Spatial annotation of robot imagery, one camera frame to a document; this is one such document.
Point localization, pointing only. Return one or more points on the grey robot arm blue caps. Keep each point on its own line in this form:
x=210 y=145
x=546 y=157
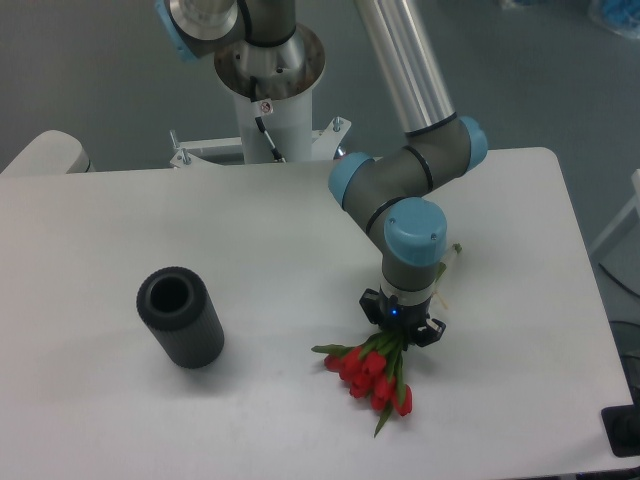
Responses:
x=387 y=197

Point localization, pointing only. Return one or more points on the black device at table edge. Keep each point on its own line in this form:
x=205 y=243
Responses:
x=622 y=428

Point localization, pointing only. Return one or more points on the black ribbed cylindrical vase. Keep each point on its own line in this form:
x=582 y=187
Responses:
x=175 y=306

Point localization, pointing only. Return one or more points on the white chair backrest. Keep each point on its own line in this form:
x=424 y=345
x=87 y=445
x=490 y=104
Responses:
x=52 y=152

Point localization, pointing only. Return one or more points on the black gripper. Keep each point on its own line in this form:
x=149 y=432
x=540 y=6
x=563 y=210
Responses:
x=411 y=321

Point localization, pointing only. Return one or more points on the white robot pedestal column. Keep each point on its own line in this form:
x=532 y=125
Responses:
x=272 y=86

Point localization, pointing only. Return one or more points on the red tulip bouquet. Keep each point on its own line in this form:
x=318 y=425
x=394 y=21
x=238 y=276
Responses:
x=374 y=369

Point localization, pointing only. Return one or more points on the white metal base bracket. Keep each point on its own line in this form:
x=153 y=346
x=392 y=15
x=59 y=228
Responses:
x=256 y=148

